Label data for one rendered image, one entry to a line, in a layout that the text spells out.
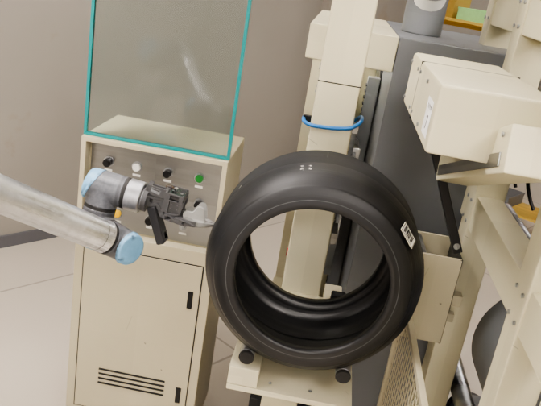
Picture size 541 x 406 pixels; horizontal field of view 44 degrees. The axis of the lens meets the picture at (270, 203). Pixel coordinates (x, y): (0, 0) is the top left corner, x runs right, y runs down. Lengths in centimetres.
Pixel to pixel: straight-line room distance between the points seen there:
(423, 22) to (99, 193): 134
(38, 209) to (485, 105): 102
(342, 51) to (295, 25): 377
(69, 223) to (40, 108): 278
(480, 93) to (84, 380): 209
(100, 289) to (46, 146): 195
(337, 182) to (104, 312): 136
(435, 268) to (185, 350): 111
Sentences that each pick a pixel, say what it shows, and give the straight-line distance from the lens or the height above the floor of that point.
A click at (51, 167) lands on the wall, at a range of 458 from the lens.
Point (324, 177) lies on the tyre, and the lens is 169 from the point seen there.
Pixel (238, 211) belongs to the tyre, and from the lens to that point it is 173.
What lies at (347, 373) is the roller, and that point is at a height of 92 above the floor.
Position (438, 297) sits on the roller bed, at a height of 106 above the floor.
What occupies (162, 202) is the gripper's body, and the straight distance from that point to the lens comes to 187.
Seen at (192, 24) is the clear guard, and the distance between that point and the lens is 237.
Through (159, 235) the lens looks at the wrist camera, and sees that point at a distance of 190.
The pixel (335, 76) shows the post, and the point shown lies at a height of 167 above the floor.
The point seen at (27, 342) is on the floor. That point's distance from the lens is 362.
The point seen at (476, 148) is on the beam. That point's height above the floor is 167.
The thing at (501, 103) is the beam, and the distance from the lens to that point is 144.
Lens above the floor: 195
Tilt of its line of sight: 19 degrees down
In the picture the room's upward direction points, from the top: 9 degrees clockwise
